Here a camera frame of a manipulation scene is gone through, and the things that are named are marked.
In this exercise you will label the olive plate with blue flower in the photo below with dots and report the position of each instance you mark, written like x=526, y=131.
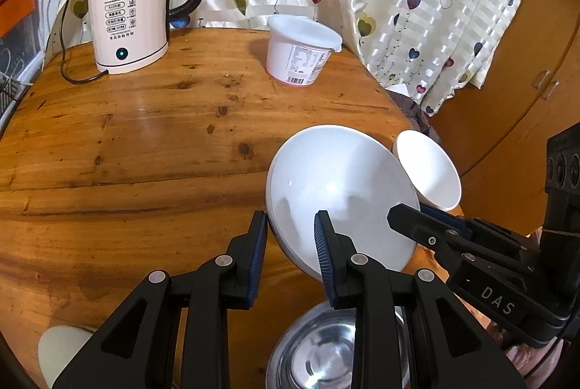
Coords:
x=59, y=348

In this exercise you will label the wooden cabinet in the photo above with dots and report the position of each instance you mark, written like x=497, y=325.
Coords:
x=521, y=76

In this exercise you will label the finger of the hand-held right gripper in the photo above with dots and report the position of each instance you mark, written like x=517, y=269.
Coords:
x=417, y=230
x=442, y=219

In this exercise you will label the dark patterned cloth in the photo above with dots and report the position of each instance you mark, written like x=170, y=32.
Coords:
x=414, y=112

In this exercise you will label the white plastic tub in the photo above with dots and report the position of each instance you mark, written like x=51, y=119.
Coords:
x=294, y=53

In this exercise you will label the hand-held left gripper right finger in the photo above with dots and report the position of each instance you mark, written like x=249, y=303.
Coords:
x=325, y=262

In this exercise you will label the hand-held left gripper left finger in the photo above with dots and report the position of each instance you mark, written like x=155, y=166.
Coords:
x=258, y=262

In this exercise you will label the small white blue-banded bowl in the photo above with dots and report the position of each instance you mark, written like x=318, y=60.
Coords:
x=426, y=171

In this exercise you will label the large white blue-banded bowl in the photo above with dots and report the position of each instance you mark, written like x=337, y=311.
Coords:
x=340, y=171

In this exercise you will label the stainless steel bowl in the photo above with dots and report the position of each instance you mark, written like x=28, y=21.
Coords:
x=312, y=348

